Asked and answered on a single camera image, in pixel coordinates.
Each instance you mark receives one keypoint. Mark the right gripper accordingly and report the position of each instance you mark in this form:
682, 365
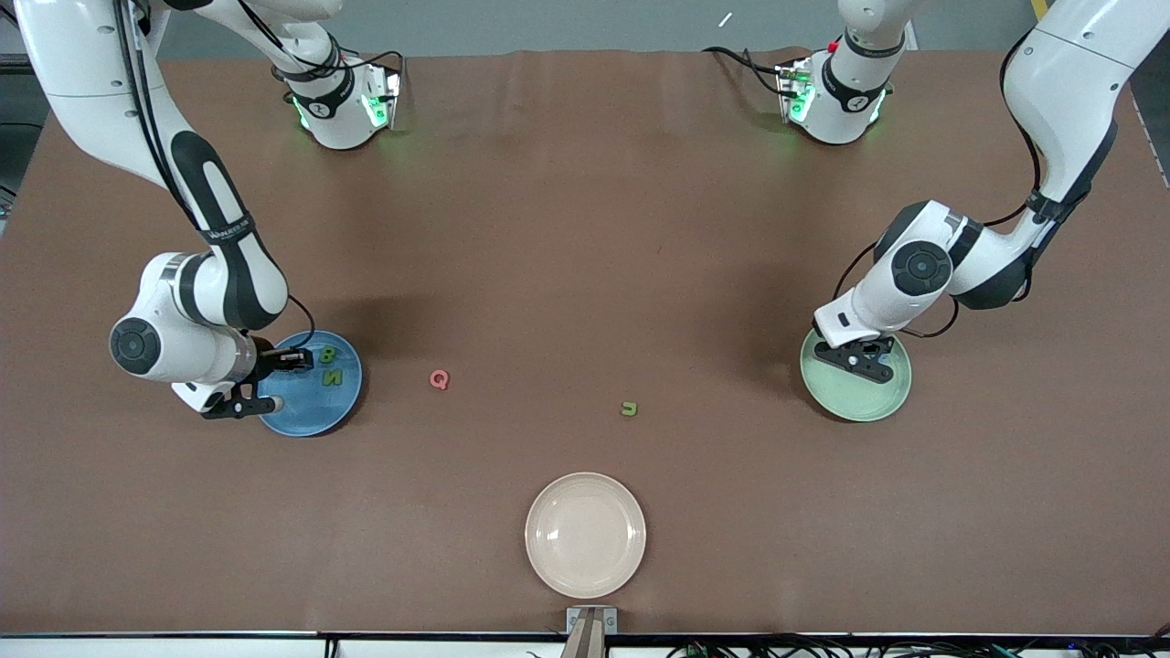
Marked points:
271, 358

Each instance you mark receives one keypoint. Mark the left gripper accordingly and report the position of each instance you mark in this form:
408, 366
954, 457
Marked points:
879, 345

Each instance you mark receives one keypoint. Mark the green foam letter B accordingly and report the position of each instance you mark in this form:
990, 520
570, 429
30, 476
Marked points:
327, 355

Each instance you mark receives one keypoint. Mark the green foam letter N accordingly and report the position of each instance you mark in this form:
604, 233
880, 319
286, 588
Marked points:
332, 376

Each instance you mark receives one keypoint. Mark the pink foam letter Q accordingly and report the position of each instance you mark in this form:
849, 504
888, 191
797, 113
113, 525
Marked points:
433, 376

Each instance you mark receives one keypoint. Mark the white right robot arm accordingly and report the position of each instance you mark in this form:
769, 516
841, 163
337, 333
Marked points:
210, 292

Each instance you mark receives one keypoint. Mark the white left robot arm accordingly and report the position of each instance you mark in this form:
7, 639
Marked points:
969, 256

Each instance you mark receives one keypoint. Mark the blue plate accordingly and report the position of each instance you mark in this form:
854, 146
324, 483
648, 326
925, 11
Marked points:
311, 407

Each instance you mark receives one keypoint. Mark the light green plate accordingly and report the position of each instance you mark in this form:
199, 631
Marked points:
859, 402

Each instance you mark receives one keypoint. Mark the metal base connector plate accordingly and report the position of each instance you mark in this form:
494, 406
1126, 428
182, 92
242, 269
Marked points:
793, 91
379, 100

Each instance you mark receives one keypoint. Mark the beige plate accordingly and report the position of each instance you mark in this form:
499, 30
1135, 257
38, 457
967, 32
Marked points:
585, 535

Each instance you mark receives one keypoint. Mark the brown table mat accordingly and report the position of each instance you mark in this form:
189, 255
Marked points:
585, 228

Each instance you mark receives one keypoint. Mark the grey metal mounting bracket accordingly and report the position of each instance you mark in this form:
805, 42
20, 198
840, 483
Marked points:
574, 621

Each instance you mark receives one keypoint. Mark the brown camera mount pole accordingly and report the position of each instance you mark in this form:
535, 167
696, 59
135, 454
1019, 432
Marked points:
585, 640

